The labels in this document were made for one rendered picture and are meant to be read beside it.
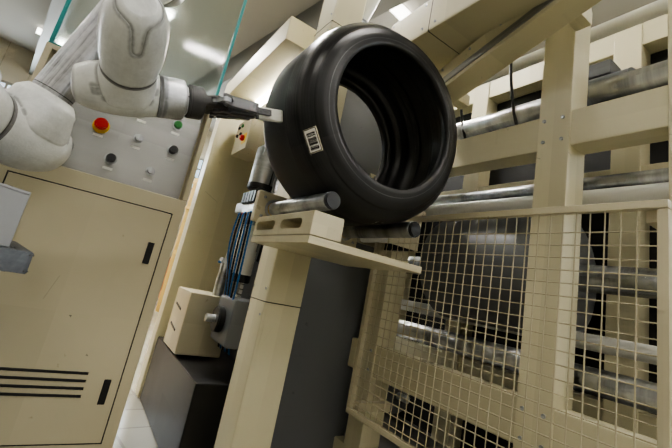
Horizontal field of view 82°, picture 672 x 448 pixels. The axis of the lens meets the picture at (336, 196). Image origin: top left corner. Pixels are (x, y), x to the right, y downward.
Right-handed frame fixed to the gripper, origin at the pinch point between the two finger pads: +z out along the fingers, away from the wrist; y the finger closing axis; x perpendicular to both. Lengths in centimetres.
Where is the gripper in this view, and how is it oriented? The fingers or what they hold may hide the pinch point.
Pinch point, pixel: (269, 114)
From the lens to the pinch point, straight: 101.9
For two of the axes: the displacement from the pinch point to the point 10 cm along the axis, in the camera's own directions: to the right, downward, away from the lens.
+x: 0.2, 10.0, -1.0
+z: 8.4, 0.4, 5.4
